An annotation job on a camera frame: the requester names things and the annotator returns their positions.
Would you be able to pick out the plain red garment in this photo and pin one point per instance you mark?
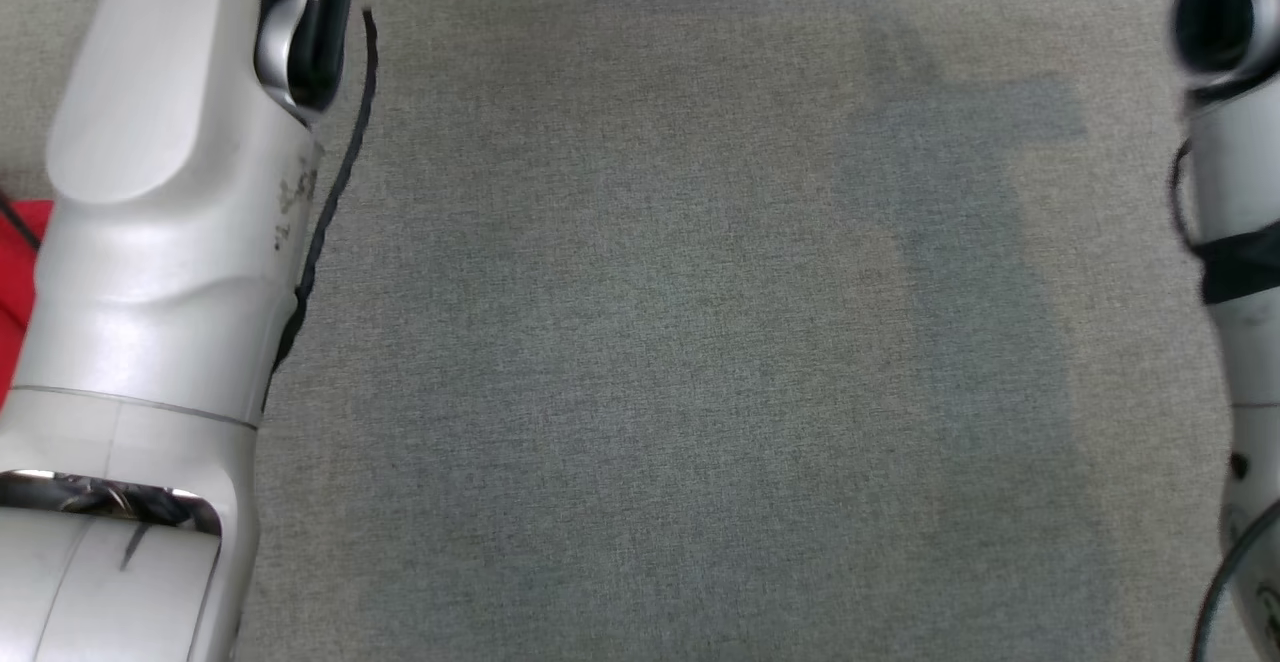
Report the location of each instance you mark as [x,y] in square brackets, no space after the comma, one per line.
[20,282]

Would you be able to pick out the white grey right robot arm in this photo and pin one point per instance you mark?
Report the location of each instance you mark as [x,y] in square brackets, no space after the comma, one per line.
[1240,172]

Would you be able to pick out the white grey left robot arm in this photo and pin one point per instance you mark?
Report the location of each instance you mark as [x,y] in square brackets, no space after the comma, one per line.
[150,242]

